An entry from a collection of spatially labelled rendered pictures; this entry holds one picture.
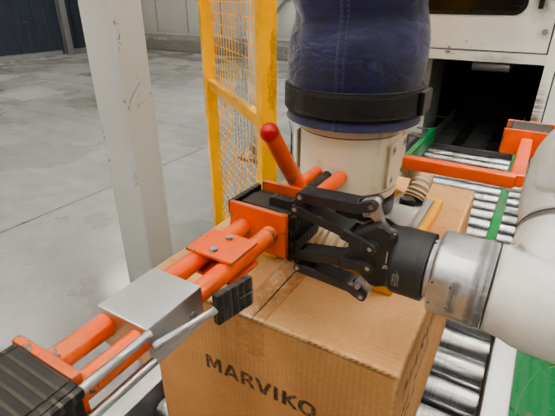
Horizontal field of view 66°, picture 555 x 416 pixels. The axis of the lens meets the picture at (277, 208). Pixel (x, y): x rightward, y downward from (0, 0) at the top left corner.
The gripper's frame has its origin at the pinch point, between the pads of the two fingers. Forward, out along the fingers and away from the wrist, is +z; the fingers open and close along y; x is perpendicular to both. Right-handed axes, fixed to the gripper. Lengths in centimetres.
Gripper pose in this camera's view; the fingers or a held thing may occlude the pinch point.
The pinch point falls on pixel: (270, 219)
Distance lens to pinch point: 55.0
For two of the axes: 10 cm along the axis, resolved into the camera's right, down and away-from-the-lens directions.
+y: -0.1, 8.9, 4.5
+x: 5.1, -3.8, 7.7
